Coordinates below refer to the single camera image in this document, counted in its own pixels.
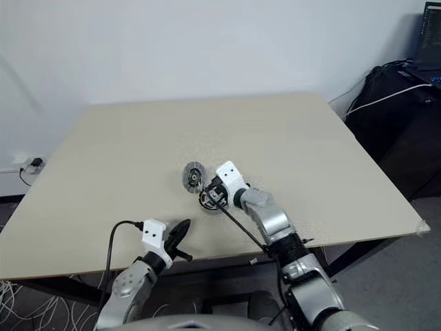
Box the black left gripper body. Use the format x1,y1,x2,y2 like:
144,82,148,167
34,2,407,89
163,234,193,263

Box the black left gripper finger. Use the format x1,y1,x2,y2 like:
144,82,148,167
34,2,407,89
170,219,189,239
176,219,192,245

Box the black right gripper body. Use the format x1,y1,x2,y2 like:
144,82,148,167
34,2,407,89
205,175,231,208

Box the grey motor housing copper windings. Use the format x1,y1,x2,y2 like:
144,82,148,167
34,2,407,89
198,185,228,212

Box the silver circuit board cover plate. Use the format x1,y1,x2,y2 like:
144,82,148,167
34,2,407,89
181,161,207,194

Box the silver robot torso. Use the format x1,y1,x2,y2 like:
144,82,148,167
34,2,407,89
122,311,265,331

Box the black laptop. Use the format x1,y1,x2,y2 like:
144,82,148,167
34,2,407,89
411,1,441,87

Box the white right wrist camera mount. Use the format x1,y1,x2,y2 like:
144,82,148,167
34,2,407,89
215,161,249,199

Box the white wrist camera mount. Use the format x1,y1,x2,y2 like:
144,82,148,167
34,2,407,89
215,161,249,199
141,219,173,269

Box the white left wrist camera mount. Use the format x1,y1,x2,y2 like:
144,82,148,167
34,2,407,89
141,219,173,269

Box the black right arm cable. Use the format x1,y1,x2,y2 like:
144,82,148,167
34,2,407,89
209,192,289,327

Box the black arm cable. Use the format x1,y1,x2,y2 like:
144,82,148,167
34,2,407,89
209,192,289,327
99,220,144,310

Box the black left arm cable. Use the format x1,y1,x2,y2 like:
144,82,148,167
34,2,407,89
99,220,144,310

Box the black table frame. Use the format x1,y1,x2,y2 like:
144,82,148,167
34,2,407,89
13,234,414,311

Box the tangled white floor cables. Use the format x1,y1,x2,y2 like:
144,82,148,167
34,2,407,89
0,278,104,331

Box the wall power socket with plug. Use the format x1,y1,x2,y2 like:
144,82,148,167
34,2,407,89
11,157,39,174

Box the white cable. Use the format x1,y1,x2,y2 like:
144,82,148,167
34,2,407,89
346,83,433,117

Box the black cable bundle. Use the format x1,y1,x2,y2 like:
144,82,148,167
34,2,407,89
381,58,420,76

